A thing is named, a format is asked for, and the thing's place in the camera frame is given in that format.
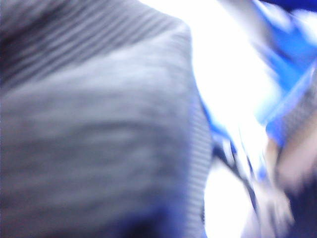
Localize white backpack with dark strap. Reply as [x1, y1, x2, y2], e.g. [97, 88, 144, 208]
[173, 0, 278, 238]

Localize gray clothes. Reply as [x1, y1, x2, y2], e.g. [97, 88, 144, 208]
[0, 0, 214, 238]

